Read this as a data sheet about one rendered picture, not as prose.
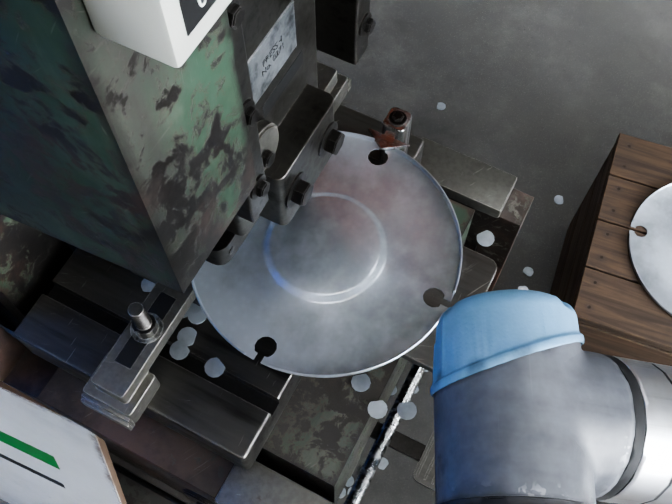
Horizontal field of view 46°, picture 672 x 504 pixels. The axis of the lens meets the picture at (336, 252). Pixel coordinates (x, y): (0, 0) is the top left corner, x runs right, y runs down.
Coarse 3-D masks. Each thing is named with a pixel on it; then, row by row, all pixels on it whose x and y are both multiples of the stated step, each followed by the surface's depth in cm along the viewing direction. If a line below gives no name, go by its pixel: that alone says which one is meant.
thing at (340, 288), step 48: (336, 192) 87; (384, 192) 87; (432, 192) 87; (288, 240) 84; (336, 240) 84; (384, 240) 84; (432, 240) 84; (240, 288) 82; (288, 288) 82; (336, 288) 81; (384, 288) 82; (240, 336) 80; (288, 336) 80; (336, 336) 80; (384, 336) 80
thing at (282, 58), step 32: (256, 0) 53; (288, 0) 58; (256, 32) 56; (288, 32) 61; (256, 64) 58; (288, 64) 64; (256, 96) 60; (288, 96) 67; (320, 96) 69; (288, 128) 68; (320, 128) 69; (288, 160) 66; (320, 160) 73; (288, 192) 68
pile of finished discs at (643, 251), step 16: (656, 192) 137; (640, 208) 135; (656, 208) 135; (640, 224) 134; (656, 224) 134; (640, 240) 133; (656, 240) 133; (640, 256) 131; (656, 256) 131; (640, 272) 130; (656, 272) 130; (656, 288) 129
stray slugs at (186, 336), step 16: (480, 240) 100; (144, 288) 90; (192, 304) 89; (192, 320) 88; (192, 336) 88; (176, 352) 87; (208, 368) 86; (224, 368) 86; (352, 384) 91; (368, 384) 91; (400, 416) 90
